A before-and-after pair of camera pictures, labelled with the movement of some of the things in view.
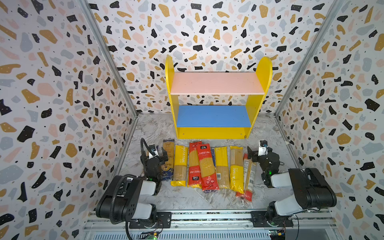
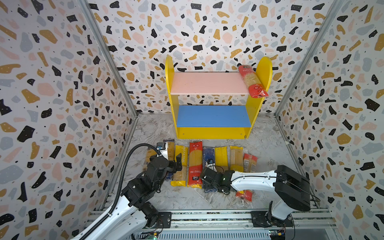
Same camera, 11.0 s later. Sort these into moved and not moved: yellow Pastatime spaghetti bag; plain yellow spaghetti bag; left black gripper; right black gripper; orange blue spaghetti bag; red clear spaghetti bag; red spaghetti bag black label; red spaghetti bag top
Moved: left black gripper; right black gripper; red spaghetti bag top
Not moved: red clear spaghetti bag; orange blue spaghetti bag; yellow Pastatime spaghetti bag; red spaghetti bag black label; plain yellow spaghetti bag
